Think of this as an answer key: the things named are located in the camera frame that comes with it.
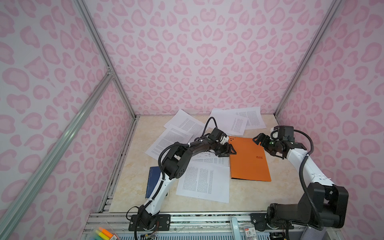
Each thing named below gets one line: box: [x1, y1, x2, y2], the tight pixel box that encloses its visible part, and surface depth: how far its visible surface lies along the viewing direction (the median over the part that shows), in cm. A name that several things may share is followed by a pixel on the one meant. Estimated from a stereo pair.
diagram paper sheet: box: [185, 151, 231, 172], surface depth 96 cm
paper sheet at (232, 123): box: [209, 108, 248, 136], surface depth 119 cm
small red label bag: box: [244, 225, 257, 240], surface depth 70 cm
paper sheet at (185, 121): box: [163, 109, 208, 143], surface depth 120 cm
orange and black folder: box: [228, 136, 272, 182], surface depth 94 cm
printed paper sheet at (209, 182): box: [175, 164, 230, 204], surface depth 88 cm
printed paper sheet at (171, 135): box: [145, 124, 194, 160], surface depth 109 cm
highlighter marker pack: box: [89, 225, 120, 240], surface depth 71 cm
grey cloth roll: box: [300, 226, 329, 240], surface depth 69 cm
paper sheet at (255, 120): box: [232, 106, 267, 130], surface depth 123 cm
